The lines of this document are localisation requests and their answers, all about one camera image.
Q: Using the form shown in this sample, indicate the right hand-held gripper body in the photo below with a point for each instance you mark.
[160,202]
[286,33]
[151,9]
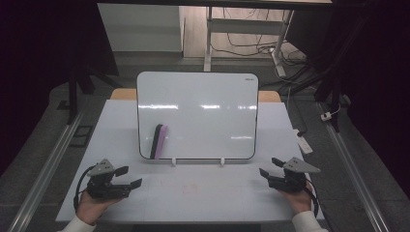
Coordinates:
[291,180]

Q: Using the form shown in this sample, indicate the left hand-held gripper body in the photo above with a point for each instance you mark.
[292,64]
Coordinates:
[104,188]

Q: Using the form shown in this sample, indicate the pink and black eraser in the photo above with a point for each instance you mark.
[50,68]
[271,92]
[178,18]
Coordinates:
[160,141]

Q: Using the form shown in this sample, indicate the white whiteboard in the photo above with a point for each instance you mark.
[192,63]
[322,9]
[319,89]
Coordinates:
[199,129]

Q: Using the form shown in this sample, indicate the person's right hand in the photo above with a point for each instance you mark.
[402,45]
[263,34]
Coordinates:
[299,201]

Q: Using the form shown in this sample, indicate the person's left hand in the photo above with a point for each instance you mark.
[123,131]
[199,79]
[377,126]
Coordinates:
[90,206]

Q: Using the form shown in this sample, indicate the white power strip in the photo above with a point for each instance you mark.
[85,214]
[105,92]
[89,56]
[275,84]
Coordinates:
[303,143]

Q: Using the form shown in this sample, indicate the white whiteboard foot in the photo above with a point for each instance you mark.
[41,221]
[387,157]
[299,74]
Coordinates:
[222,161]
[173,161]

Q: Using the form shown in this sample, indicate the black floor plate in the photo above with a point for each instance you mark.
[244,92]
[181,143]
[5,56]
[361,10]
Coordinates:
[81,136]

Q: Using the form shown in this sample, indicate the white table cover sheet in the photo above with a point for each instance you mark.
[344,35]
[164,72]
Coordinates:
[193,199]

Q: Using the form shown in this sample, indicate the small white adapter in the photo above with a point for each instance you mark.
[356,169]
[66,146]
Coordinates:
[326,116]

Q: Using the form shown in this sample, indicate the wooden table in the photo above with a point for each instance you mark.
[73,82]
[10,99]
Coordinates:
[124,94]

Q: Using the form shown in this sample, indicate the black metal stand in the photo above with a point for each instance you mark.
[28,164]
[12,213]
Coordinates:
[335,83]
[72,96]

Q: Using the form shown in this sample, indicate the white cabinet panel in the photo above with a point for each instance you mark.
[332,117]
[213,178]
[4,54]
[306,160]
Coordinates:
[138,29]

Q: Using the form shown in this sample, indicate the aluminium rail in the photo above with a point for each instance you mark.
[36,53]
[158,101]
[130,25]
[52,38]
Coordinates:
[48,167]
[351,170]

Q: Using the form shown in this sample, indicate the white desk frame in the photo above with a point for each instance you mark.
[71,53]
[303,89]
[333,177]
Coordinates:
[245,26]

